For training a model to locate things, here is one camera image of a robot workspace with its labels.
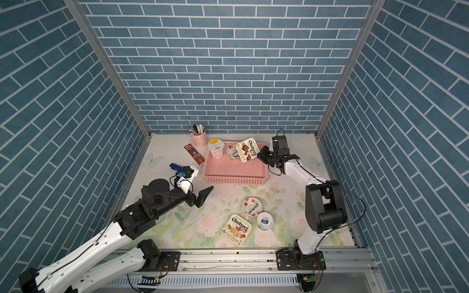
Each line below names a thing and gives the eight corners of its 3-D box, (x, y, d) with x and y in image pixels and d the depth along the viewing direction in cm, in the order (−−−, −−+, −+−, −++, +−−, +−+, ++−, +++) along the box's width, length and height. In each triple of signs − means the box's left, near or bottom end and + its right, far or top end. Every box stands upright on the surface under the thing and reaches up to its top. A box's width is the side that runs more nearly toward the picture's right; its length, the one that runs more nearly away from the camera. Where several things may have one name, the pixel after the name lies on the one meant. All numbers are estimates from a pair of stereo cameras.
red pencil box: (199, 165, 107) (198, 163, 106) (185, 148, 116) (184, 146, 114) (205, 161, 109) (205, 159, 108) (191, 145, 118) (190, 142, 116)
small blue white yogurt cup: (257, 231, 83) (258, 227, 78) (256, 216, 87) (257, 212, 83) (272, 231, 83) (274, 227, 78) (270, 216, 87) (272, 212, 83)
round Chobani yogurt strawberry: (239, 213, 88) (239, 209, 84) (248, 198, 94) (248, 193, 90) (255, 222, 86) (256, 218, 82) (263, 206, 91) (264, 201, 87)
